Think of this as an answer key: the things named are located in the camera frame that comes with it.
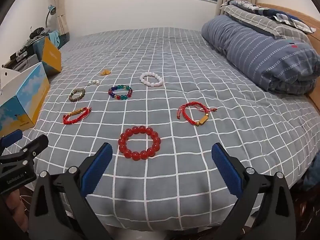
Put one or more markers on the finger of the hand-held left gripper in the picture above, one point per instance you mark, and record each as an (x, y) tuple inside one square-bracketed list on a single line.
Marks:
[(11, 138), (32, 143)]

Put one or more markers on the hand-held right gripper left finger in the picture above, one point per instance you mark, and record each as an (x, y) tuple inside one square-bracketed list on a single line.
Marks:
[(97, 170)]

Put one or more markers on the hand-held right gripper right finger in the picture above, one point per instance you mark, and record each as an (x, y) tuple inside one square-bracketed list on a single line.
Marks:
[(225, 170)]

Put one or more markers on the white box with blue flap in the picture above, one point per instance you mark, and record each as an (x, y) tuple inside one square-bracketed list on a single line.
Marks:
[(25, 90)]

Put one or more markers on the person's left hand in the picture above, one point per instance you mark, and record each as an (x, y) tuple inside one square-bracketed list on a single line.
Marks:
[(15, 212)]

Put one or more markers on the teal suitcase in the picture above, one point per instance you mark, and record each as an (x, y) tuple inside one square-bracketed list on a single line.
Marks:
[(38, 46)]

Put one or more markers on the teal cloth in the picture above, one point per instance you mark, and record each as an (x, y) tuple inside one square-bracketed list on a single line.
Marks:
[(53, 38)]

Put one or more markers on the dark blue cabinet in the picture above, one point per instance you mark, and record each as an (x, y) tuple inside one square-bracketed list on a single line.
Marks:
[(63, 40)]

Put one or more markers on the dark clothes pile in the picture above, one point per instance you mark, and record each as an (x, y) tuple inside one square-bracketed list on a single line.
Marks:
[(37, 33)]

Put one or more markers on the blue striped pillow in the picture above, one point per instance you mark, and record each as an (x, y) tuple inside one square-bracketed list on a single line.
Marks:
[(262, 52)]

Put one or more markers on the grey checked bed sheet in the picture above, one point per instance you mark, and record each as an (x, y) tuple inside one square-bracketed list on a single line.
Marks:
[(175, 55)]

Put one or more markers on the blue desk lamp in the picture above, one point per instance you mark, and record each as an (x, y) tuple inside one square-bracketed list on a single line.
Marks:
[(51, 9)]

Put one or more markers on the grey checked pillow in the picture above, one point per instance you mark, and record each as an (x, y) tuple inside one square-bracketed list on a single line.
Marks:
[(240, 11)]

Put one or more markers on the navy white plaid pillow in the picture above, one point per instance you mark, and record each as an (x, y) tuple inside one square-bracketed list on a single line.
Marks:
[(282, 16)]

